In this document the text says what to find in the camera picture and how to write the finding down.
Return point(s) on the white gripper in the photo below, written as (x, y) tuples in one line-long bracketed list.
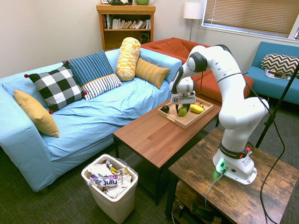
[(181, 99)]

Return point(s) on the green apple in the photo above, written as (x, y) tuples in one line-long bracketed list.
[(182, 112)]

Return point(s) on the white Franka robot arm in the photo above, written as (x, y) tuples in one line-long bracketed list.
[(233, 98)]

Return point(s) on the light wooden tray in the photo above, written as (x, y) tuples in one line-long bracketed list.
[(187, 121)]

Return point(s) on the yellow mango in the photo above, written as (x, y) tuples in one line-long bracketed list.
[(196, 109)]

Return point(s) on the large red-orange orange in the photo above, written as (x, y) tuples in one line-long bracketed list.
[(198, 102)]

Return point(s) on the dark avocado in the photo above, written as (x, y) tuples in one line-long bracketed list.
[(165, 109)]

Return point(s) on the overripe spotted banana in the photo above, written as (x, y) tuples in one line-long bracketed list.
[(203, 106)]

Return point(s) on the reddish wooden coffee table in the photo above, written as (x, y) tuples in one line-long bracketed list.
[(154, 140)]

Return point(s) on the mustard striped pillow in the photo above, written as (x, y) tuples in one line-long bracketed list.
[(151, 72)]

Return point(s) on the rust red couch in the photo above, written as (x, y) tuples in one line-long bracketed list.
[(172, 46)]

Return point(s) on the yellow patterned bolster pillow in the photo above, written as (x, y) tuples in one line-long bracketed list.
[(128, 59)]

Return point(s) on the small black speaker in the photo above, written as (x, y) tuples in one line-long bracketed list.
[(144, 38)]

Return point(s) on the white navy striped pillow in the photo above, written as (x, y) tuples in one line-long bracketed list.
[(101, 86)]

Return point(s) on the teal sofa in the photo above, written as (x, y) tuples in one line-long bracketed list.
[(268, 88)]

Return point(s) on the light blue couch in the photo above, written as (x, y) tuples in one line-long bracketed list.
[(93, 116)]

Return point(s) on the white shade floor lamp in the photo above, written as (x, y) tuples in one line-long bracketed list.
[(193, 10)]

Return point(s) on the magazine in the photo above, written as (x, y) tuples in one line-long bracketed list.
[(275, 74)]

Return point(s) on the wooden bookshelf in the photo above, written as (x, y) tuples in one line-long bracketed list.
[(109, 39)]

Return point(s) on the blue striped pillow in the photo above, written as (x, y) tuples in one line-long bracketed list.
[(91, 66)]

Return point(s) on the row of paperback books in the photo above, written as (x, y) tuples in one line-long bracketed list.
[(126, 24)]

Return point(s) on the rustic dark wood table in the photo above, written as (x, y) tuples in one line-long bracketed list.
[(233, 198)]

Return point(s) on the black device under table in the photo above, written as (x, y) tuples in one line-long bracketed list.
[(201, 211)]

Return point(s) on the plastic bottle purple label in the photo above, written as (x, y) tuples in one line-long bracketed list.
[(107, 182)]

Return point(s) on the black white chevron pillow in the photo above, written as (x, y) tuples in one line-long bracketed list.
[(280, 63)]

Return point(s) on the green bowl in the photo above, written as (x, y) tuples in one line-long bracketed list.
[(141, 2)]

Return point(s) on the wooden window blinds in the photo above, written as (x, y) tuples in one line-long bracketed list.
[(247, 14)]

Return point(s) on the beige trash bin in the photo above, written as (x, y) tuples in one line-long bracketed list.
[(116, 205)]

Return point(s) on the black object on bookshelf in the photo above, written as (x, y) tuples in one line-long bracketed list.
[(118, 2)]

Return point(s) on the black white checkered pillow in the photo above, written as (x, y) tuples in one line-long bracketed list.
[(58, 87)]

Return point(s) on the plain mustard pillow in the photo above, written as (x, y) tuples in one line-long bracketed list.
[(37, 114)]

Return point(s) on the black camera stand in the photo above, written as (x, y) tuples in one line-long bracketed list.
[(273, 116)]

